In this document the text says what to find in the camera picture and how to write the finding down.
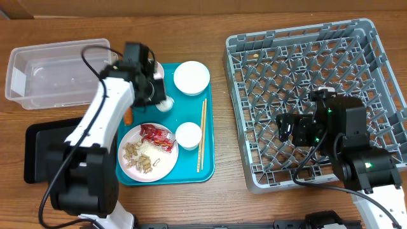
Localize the wooden chopstick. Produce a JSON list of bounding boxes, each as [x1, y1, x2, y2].
[[200, 99, 207, 170], [197, 100, 205, 173]]

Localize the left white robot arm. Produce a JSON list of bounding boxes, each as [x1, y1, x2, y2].
[[38, 42, 166, 228]]

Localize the clear plastic waste bin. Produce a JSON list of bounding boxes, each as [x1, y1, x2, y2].
[[5, 38, 110, 109]]

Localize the white bowl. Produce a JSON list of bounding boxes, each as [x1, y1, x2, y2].
[[173, 61, 210, 96]]

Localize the rice pile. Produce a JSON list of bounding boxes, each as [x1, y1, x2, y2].
[[139, 141, 170, 162]]

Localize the white tissue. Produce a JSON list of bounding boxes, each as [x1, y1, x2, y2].
[[156, 95, 174, 113]]

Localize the orange carrot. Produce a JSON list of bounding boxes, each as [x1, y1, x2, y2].
[[123, 107, 133, 126]]

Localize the white paper cup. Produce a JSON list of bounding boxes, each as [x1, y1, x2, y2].
[[176, 122, 201, 151]]

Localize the grey dishwasher rack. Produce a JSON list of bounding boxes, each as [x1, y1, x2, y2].
[[223, 18, 407, 195]]

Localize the red snack wrapper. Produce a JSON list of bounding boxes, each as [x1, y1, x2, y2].
[[140, 124, 176, 153]]

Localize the left wooden chopstick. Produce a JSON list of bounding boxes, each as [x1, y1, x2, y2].
[[197, 100, 205, 173]]

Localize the pink plate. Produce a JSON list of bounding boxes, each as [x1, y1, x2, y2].
[[118, 125, 179, 183]]

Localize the teal plastic tray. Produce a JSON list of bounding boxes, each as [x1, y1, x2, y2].
[[116, 61, 215, 186]]

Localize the black waste bin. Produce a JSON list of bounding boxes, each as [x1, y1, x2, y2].
[[24, 117, 82, 184]]

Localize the right wooden chopstick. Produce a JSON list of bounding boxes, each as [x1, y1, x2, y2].
[[200, 99, 207, 170]]

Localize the pink bowl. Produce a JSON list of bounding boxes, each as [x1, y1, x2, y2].
[[153, 61, 165, 80]]

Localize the peanut shells pile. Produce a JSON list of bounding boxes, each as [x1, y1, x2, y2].
[[123, 141, 161, 174]]

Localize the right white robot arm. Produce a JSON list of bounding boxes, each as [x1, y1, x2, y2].
[[276, 87, 406, 228]]

